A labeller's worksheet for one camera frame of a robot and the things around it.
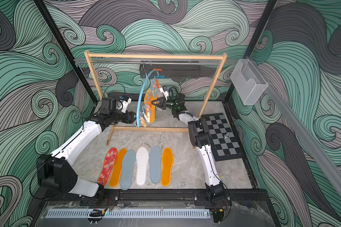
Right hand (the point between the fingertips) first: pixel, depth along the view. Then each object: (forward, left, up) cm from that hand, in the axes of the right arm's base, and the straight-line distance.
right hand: (152, 101), depth 91 cm
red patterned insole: (-31, +27, -20) cm, 46 cm away
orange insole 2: (-35, -9, -21) cm, 42 cm away
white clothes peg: (-21, 0, +10) cm, 23 cm away
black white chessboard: (-21, -47, -18) cm, 54 cm away
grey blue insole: (-32, +15, -21) cm, 41 cm away
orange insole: (-39, +21, -20) cm, 48 cm away
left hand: (-11, +10, +2) cm, 15 cm away
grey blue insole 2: (-29, -2, -21) cm, 35 cm away
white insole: (-35, +6, -20) cm, 40 cm away
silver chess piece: (-17, -50, -17) cm, 55 cm away
